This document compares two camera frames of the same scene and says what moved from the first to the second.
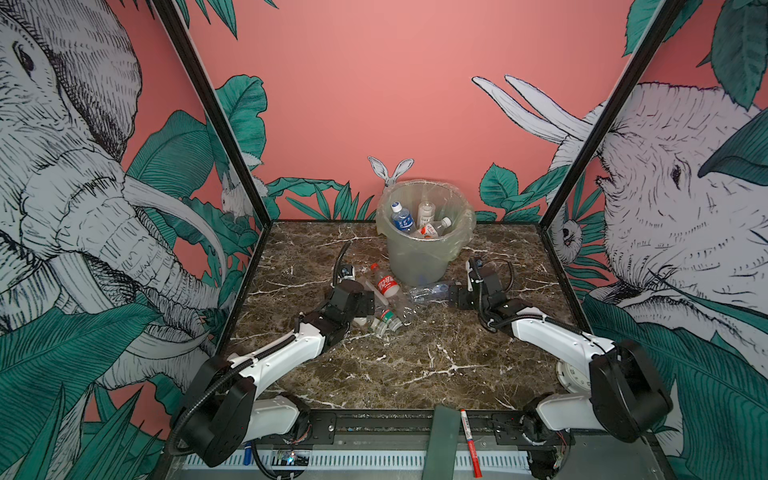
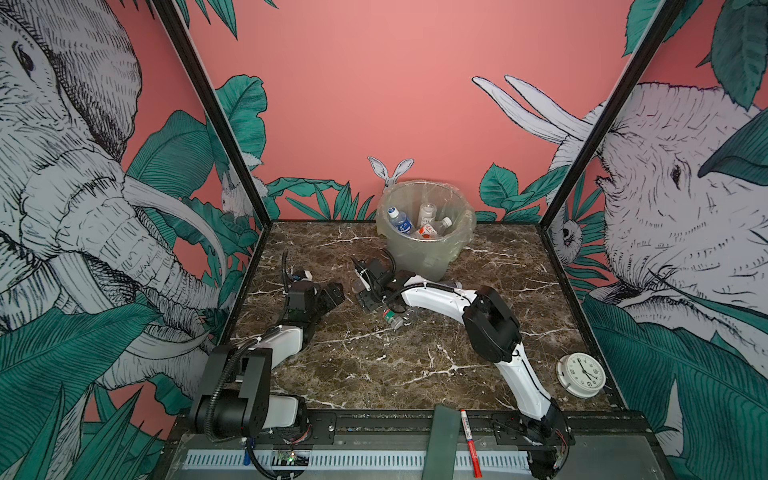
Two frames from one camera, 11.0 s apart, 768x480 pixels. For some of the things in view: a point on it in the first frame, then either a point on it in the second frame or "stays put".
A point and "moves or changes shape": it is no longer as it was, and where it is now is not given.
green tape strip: [441, 450] stays put
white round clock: [572, 379] stays put
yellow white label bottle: [426, 213] stays put
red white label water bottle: [437, 228] stays put
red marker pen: [471, 444] stays put
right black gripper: [464, 293] -> [366, 302]
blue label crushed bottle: [402, 220] moves or changes shape
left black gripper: [368, 299] -> [335, 295]
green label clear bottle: [386, 324] moves or changes shape
